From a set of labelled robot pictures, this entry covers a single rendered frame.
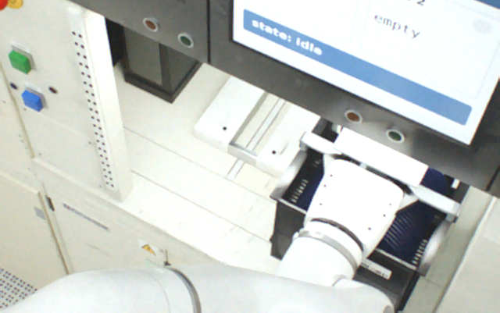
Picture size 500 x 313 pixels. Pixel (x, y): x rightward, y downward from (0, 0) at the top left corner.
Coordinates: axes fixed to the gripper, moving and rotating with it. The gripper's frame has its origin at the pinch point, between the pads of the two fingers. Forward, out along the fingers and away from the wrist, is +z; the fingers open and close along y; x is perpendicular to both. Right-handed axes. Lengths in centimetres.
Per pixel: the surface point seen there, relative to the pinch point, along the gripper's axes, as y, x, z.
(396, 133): 2.5, 18.9, -10.1
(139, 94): -52, -38, 13
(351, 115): -2.8, 18.6, -10.2
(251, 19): -16.0, 26.7, -10.0
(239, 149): -27.5, -35.0, 10.1
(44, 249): -67, -82, -10
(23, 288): -84, -125, -10
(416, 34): 1.4, 34.6, -10.0
